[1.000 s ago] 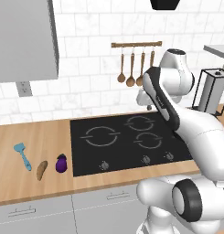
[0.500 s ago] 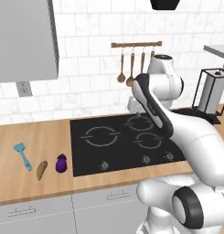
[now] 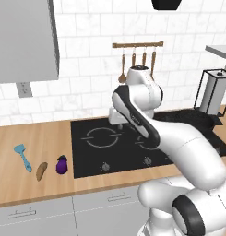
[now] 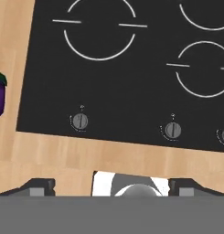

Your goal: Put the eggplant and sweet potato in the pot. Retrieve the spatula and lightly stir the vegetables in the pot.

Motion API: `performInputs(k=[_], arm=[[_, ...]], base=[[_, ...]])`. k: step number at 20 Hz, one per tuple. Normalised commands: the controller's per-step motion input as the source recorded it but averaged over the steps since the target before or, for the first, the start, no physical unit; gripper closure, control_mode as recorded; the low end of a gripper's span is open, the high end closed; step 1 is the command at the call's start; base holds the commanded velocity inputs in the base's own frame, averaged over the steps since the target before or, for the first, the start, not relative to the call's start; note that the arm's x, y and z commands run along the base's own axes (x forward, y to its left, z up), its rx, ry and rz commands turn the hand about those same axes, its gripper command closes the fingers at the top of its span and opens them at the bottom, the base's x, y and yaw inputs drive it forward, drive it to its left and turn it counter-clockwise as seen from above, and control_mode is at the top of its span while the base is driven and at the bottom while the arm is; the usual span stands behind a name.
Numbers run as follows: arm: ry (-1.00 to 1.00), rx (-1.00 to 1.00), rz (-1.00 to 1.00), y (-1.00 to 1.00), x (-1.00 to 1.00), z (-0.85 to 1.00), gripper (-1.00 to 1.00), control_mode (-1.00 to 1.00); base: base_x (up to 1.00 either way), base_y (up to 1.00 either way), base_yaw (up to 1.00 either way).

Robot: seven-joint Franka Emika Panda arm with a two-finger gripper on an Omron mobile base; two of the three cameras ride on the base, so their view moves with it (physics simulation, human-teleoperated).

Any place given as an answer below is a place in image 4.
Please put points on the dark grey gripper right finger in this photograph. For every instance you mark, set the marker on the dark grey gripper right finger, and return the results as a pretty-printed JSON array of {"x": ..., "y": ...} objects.
[{"x": 185, "y": 186}]

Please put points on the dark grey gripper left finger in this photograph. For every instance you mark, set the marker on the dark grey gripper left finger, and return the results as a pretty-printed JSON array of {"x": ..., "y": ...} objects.
[{"x": 40, "y": 186}]

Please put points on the white and grey round object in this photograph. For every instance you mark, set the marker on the white and grey round object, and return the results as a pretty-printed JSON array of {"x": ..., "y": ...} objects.
[{"x": 128, "y": 184}]

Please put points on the black hob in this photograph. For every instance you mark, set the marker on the black hob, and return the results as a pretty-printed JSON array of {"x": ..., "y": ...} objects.
[{"x": 122, "y": 76}]

